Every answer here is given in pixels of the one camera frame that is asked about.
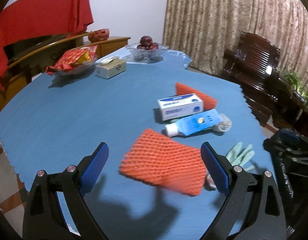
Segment blue hand cream tube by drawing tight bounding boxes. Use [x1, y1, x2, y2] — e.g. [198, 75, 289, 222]
[165, 109, 223, 137]

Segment orange foam net long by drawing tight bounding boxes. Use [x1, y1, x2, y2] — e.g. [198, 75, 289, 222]
[175, 82, 217, 110]

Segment blue white cotton pad box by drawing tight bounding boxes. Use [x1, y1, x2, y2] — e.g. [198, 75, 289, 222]
[158, 94, 204, 121]

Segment pale green rubber glove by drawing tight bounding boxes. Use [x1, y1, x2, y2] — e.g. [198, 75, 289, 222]
[226, 142, 255, 172]

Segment black trash bag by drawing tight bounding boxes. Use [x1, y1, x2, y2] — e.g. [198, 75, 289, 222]
[263, 128, 308, 229]

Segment clear plastic cup lid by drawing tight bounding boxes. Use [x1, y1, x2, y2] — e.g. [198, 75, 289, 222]
[212, 114, 232, 133]

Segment green potted plant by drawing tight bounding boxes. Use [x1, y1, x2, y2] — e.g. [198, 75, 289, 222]
[282, 69, 308, 110]

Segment blue table cloth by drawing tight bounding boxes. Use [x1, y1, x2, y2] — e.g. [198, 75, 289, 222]
[0, 51, 273, 239]

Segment dark wooden armchair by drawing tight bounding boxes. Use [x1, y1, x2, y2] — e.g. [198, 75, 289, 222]
[221, 31, 293, 128]

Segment glass snack dish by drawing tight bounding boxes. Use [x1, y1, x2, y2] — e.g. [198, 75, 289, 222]
[54, 55, 98, 76]

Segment tissue box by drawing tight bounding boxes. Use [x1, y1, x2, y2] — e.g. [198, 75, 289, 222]
[95, 56, 126, 79]

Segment red snack packet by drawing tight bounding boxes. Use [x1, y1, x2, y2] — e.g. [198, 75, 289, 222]
[46, 45, 99, 75]

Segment glass fruit bowl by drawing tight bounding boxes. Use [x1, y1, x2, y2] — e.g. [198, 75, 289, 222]
[125, 43, 169, 63]

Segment dark red apples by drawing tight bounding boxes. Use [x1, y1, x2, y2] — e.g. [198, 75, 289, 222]
[137, 36, 159, 50]

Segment floral beige curtain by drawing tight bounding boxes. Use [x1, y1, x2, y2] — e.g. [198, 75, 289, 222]
[163, 0, 308, 88]

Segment red cloth cover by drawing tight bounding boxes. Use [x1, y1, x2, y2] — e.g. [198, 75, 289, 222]
[0, 0, 93, 90]

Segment wooden chair back rail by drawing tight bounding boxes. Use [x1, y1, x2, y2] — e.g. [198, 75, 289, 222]
[4, 31, 89, 82]

